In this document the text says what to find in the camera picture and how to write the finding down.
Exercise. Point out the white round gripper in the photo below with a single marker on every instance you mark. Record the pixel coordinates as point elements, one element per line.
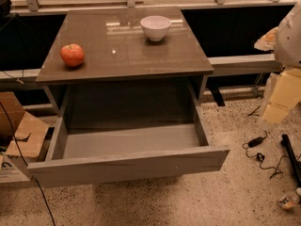
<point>289,42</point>

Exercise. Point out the red apple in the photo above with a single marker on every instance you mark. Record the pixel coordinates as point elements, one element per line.
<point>72,54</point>

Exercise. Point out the grey cabinet with glossy top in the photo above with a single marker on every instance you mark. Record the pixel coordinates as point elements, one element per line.
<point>117,50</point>

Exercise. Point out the open grey top drawer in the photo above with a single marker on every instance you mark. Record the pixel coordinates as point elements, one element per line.
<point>111,132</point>

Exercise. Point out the black bar on floor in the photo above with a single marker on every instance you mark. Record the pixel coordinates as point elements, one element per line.
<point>296,165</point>

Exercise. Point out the white ceramic bowl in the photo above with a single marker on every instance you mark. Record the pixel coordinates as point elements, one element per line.
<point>155,27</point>

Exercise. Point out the plastic bottle on floor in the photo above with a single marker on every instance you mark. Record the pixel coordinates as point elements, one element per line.
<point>290,199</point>

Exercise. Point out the brown cardboard box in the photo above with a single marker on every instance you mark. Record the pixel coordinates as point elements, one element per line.
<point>23,132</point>

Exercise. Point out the white paper box on floor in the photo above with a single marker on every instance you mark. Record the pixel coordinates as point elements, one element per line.
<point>13,170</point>

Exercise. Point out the black power adapter with cable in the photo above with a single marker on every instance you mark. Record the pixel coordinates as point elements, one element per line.
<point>260,157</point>

